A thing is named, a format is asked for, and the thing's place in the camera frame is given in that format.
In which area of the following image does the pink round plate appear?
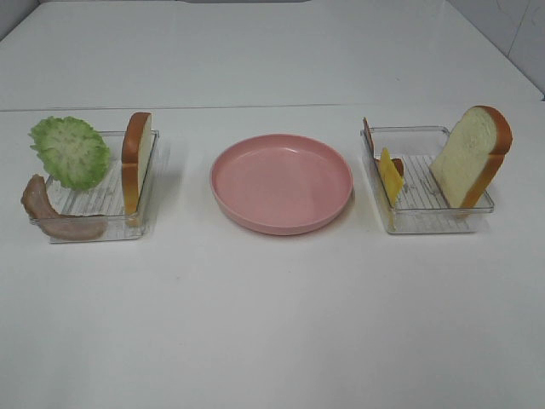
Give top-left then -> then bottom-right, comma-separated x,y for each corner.
209,134 -> 353,235

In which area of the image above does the green lettuce leaf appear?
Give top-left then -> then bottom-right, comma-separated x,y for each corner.
29,116 -> 111,191

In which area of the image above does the right clear plastic tray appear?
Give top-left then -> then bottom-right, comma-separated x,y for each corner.
361,126 -> 495,234

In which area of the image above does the left clear plastic tray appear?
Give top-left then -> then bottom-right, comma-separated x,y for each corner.
45,130 -> 169,242

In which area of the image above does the bread slice from tray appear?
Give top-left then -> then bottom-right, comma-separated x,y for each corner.
121,112 -> 154,215

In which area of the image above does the clear plastic tray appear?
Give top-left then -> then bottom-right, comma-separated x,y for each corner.
361,126 -> 495,234
45,130 -> 169,242

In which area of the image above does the bread slice in right tray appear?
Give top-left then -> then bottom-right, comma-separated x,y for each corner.
429,106 -> 513,208

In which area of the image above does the yellow cheese slice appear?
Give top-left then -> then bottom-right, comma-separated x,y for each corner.
378,147 -> 404,206

